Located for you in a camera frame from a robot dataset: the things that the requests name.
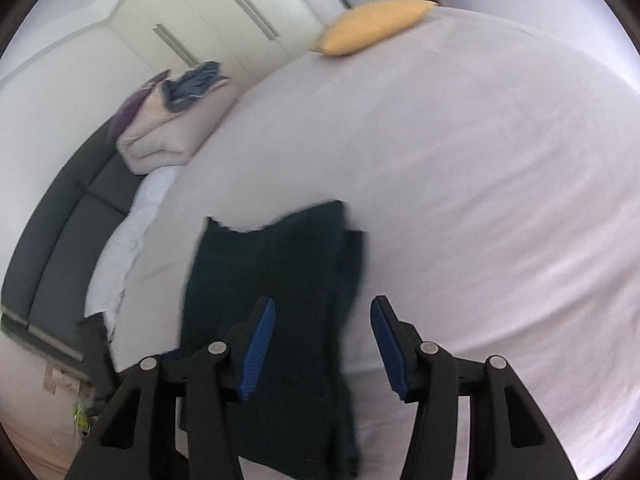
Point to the purple pillow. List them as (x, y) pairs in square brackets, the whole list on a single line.
[(127, 115)]

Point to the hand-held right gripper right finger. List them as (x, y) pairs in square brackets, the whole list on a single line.
[(387, 347)]

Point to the folded beige duvet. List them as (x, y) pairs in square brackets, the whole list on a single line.
[(175, 130)]

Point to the green plant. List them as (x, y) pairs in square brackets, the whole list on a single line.
[(79, 412)]

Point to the dark green sweater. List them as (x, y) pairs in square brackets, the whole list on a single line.
[(285, 320)]

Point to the cream wardrobe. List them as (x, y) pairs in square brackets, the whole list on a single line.
[(215, 15)]

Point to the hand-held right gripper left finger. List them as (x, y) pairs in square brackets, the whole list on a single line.
[(257, 347)]

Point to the yellow pillow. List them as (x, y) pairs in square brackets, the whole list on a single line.
[(365, 27)]

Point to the dark grey sofa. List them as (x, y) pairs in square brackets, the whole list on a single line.
[(60, 240)]

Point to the white bed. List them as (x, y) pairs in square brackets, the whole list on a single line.
[(450, 210)]

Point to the blue grey cloth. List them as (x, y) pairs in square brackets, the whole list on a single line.
[(192, 85)]

